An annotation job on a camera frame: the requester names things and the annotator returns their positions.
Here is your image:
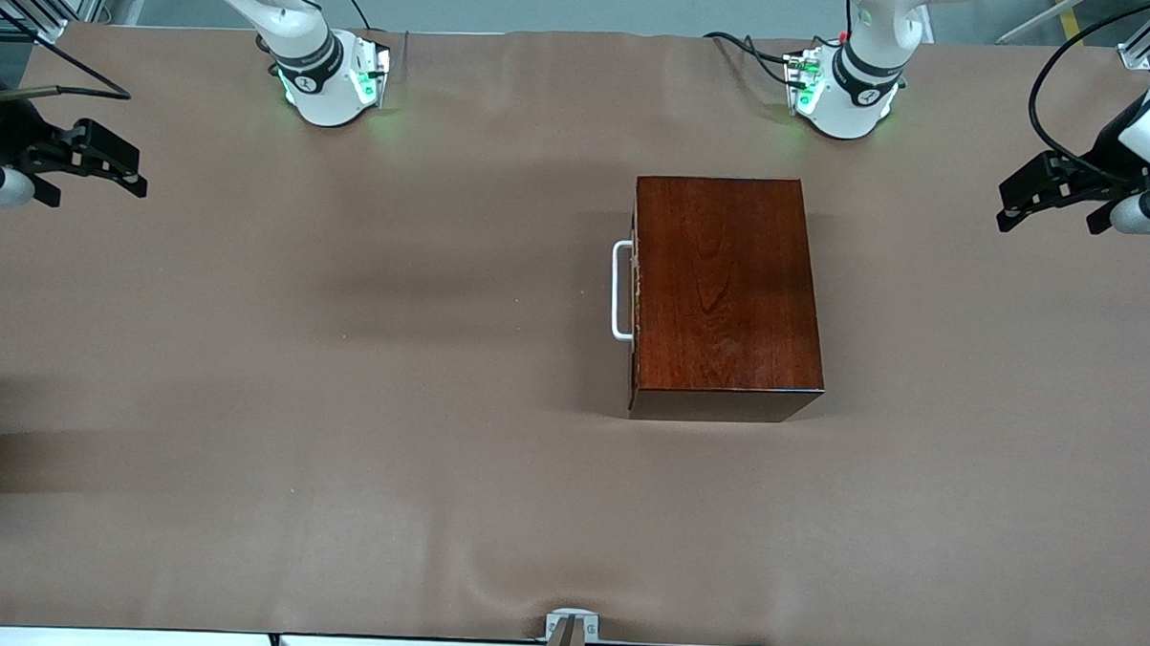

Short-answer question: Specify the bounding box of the wooden drawer with white handle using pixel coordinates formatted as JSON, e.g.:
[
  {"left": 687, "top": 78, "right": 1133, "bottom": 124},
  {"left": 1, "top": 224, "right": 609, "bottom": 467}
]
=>
[{"left": 607, "top": 238, "right": 642, "bottom": 407}]

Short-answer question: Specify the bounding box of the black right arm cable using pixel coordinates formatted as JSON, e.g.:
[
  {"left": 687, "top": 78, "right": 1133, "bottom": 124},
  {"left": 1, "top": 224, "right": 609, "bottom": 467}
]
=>
[{"left": 0, "top": 0, "right": 138, "bottom": 104}]

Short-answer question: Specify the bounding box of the black base cable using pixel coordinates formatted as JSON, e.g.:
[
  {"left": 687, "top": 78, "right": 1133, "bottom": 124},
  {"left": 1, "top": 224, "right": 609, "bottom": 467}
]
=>
[
  {"left": 702, "top": 31, "right": 806, "bottom": 89},
  {"left": 332, "top": 0, "right": 379, "bottom": 32}
]

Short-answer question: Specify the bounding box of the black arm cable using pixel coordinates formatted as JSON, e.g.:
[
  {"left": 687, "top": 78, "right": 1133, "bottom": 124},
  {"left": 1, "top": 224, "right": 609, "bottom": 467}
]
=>
[
  {"left": 1024, "top": 0, "right": 1150, "bottom": 187},
  {"left": 0, "top": 0, "right": 138, "bottom": 104}
]

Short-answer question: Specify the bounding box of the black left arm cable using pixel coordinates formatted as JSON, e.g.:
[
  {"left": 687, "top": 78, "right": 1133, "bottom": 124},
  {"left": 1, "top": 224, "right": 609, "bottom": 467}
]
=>
[{"left": 1024, "top": 0, "right": 1150, "bottom": 187}]

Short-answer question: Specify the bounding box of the dark red wooden cabinet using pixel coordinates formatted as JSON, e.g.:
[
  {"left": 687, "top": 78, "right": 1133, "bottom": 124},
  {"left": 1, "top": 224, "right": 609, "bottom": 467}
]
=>
[{"left": 626, "top": 174, "right": 834, "bottom": 427}]

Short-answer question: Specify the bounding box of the brown table mat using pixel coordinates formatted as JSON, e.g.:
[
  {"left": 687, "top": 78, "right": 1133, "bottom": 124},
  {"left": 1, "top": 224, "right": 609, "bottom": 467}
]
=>
[{"left": 0, "top": 11, "right": 1150, "bottom": 646}]

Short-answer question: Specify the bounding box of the grey metal bracket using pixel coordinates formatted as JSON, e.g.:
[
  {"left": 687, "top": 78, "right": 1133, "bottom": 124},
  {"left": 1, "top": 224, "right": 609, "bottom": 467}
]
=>
[{"left": 545, "top": 607, "right": 600, "bottom": 646}]

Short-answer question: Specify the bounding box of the thin aluminium bar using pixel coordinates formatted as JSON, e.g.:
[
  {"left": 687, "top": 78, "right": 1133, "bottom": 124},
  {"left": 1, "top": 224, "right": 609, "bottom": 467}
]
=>
[{"left": 996, "top": 0, "right": 1091, "bottom": 48}]

